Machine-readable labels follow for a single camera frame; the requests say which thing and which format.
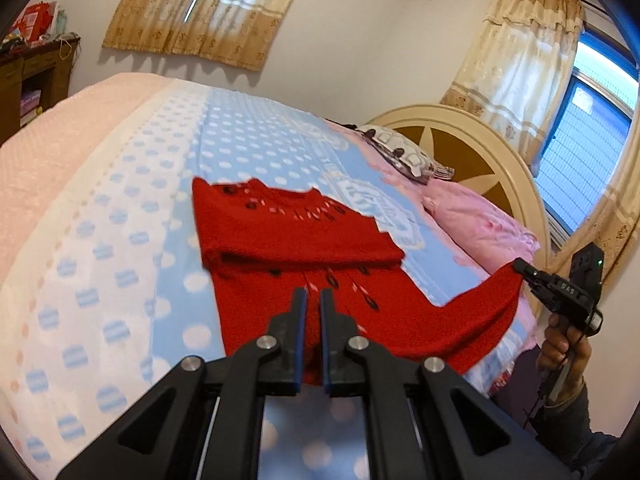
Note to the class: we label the pink pillow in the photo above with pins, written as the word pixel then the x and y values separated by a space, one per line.
pixel 480 220

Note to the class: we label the window with blue frame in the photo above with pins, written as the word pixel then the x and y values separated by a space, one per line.
pixel 590 125

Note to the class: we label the patterned pillow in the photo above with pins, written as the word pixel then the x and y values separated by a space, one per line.
pixel 405 152

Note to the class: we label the person's right hand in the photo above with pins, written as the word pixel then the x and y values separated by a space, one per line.
pixel 555 350

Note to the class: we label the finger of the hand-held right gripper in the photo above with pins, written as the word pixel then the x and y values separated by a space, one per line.
pixel 526 266
pixel 531 282

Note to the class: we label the narrow beige flowered curtain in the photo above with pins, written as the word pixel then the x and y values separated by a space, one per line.
pixel 515 60

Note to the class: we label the brown wooden cabinet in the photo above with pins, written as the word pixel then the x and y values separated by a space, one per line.
pixel 35 75

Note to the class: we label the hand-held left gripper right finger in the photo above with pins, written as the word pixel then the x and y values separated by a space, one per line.
pixel 327 345

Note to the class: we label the person's right forearm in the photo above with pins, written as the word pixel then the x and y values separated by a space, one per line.
pixel 575 430

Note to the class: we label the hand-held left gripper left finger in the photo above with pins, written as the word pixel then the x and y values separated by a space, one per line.
pixel 300 340

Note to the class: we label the bed with blue dotted sheet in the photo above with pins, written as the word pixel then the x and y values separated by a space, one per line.
pixel 150 260

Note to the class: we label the cream and brown headboard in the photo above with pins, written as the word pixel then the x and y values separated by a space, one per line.
pixel 475 130

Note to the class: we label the wide beige flowered curtain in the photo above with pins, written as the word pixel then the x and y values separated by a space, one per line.
pixel 200 15

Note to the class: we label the pale pink bed cover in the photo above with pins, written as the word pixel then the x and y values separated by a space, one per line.
pixel 60 135

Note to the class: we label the pink boxes in desk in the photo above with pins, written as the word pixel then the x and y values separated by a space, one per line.
pixel 30 107

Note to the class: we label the red knitted sweater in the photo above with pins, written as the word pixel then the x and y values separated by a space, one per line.
pixel 300 240

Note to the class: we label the red gift bag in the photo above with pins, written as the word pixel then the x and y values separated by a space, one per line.
pixel 34 22

